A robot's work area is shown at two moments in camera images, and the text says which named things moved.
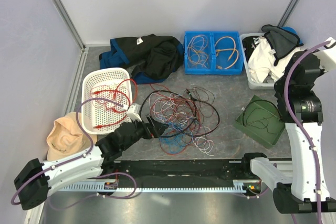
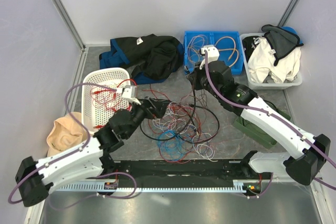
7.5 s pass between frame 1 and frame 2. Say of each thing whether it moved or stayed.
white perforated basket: stayed
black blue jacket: stayed
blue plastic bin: stayed
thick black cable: moved
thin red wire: moved
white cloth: stayed
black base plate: stayed
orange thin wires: stayed
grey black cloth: stayed
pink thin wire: moved
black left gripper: moved
